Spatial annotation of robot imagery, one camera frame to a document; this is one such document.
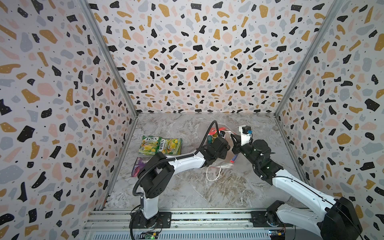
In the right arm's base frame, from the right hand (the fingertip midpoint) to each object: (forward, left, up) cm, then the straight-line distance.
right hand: (230, 132), depth 75 cm
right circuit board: (-40, -22, -28) cm, 54 cm away
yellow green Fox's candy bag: (+7, +35, -25) cm, 43 cm away
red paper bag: (+2, +9, -6) cm, 11 cm away
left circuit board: (-41, +39, -27) cm, 62 cm away
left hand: (+2, +1, -14) cm, 14 cm away
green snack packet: (+8, +49, -25) cm, 55 cm away
